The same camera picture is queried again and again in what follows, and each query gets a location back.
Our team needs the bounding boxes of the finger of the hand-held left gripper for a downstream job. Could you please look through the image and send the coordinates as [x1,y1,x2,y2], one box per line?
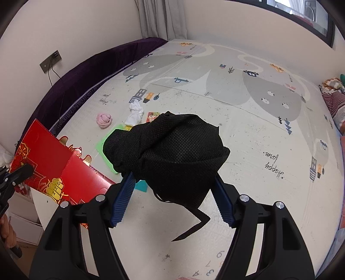
[0,164,33,189]

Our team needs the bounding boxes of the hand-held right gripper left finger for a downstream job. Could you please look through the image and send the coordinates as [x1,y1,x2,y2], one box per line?
[29,171,135,280]

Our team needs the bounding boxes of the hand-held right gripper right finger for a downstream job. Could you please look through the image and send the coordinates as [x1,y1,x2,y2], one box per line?
[214,174,316,280]

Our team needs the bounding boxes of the red gold-print paper box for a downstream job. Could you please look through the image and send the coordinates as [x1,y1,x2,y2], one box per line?
[9,119,117,206]

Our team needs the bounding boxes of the black mesh garment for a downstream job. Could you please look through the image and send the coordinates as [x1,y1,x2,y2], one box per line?
[103,111,231,242]

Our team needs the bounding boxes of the person's left hand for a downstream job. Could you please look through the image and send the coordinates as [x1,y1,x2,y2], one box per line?
[0,215,17,249]

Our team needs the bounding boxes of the teal paper piece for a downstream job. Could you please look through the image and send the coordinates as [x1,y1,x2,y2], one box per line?
[134,180,149,193]

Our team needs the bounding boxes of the white drawer cabinet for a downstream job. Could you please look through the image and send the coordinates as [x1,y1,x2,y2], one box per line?
[5,186,60,247]

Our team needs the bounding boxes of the printed play mat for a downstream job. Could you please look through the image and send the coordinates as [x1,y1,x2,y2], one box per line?
[51,39,341,280]

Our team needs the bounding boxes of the green paper sheet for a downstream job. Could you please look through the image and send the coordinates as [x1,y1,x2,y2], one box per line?
[96,124,130,175]

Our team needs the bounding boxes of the pink knotted cloth ball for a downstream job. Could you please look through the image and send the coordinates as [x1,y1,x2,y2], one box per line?
[96,112,113,130]

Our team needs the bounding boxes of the purple velvet cloth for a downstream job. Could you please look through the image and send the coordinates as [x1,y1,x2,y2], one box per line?
[15,38,169,151]

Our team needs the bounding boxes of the maroon striped bedding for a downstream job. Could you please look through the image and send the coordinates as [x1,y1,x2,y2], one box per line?
[319,74,345,131]

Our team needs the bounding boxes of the grey window curtain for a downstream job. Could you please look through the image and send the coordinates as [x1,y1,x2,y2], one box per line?
[135,0,188,39]

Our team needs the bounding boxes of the black-framed window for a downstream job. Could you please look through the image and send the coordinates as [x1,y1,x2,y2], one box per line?
[237,0,336,49]

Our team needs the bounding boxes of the black cable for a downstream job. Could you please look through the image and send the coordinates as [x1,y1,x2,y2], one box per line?
[47,64,68,117]

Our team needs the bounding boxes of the grey wall socket panel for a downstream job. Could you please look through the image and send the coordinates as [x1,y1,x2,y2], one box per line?
[39,50,62,74]

